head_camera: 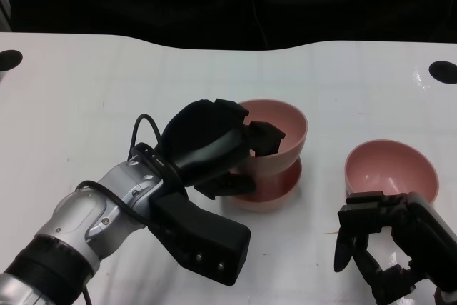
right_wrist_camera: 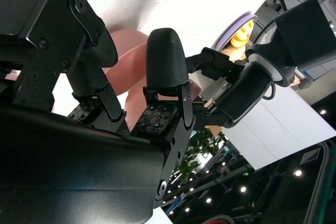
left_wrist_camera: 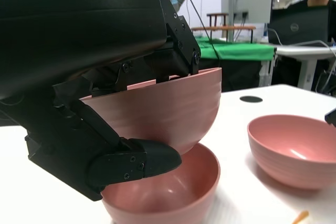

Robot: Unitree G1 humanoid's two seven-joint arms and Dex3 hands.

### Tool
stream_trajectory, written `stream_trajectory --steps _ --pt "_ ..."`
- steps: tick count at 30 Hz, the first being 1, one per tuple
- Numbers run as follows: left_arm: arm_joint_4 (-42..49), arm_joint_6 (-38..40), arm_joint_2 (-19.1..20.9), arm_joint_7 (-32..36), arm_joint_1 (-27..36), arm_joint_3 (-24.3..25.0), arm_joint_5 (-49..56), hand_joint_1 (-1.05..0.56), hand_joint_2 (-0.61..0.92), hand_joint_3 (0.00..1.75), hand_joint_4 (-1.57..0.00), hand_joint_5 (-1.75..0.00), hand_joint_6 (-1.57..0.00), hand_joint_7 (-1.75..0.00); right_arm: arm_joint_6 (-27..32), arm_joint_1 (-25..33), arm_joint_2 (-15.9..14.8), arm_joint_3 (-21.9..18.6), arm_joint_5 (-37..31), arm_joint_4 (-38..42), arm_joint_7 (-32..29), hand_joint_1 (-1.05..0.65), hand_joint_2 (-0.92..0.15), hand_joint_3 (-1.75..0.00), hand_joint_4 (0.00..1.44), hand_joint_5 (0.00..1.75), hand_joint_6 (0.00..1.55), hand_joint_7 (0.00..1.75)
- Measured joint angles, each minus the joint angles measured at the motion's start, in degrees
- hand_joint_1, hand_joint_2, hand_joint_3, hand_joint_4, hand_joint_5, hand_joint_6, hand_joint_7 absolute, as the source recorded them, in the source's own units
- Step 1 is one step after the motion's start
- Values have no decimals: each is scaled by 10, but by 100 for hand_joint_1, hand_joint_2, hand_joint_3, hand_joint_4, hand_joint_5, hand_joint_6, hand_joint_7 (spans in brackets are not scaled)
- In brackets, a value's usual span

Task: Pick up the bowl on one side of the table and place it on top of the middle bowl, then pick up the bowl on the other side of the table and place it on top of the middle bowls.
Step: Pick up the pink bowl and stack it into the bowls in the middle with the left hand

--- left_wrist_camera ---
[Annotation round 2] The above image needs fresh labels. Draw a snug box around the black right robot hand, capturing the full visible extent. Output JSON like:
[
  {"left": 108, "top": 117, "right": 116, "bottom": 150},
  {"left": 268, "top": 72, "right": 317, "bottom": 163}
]
[{"left": 324, "top": 110, "right": 336, "bottom": 128}]

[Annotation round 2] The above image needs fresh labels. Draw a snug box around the white office desk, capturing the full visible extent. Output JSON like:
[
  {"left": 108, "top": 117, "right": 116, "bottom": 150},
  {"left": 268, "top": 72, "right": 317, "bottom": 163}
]
[{"left": 272, "top": 41, "right": 336, "bottom": 93}]

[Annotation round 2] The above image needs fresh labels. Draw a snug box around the pink plastic bowl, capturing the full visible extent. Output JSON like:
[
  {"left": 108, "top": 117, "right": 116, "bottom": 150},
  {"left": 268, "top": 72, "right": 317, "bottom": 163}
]
[
  {"left": 246, "top": 114, "right": 336, "bottom": 190},
  {"left": 78, "top": 67, "right": 223, "bottom": 156},
  {"left": 101, "top": 142, "right": 221, "bottom": 224}
]

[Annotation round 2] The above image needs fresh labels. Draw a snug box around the black laptop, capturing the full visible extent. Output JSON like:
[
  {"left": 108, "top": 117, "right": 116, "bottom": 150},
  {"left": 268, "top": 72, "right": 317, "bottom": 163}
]
[{"left": 267, "top": 5, "right": 331, "bottom": 46}]

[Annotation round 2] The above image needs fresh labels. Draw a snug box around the thin orange strip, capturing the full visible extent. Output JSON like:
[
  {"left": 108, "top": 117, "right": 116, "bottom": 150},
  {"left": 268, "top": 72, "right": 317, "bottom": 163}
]
[{"left": 292, "top": 210, "right": 310, "bottom": 223}]

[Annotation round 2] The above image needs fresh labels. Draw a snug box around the green table cloth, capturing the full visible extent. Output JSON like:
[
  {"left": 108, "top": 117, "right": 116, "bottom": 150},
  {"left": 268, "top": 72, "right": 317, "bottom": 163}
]
[{"left": 195, "top": 36, "right": 276, "bottom": 63}]

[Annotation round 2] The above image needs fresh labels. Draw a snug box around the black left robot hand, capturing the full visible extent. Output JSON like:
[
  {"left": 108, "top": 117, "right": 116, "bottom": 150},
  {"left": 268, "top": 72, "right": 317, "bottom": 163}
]
[{"left": 0, "top": 0, "right": 202, "bottom": 202}]

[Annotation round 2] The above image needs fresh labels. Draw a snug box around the thin black cable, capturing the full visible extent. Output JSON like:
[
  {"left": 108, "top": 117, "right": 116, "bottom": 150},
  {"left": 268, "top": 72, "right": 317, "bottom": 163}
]
[{"left": 175, "top": 0, "right": 223, "bottom": 69}]

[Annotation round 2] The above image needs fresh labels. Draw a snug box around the black round table grommet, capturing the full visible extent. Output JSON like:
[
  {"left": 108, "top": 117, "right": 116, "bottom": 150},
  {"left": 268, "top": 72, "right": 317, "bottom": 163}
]
[{"left": 239, "top": 95, "right": 263, "bottom": 103}]

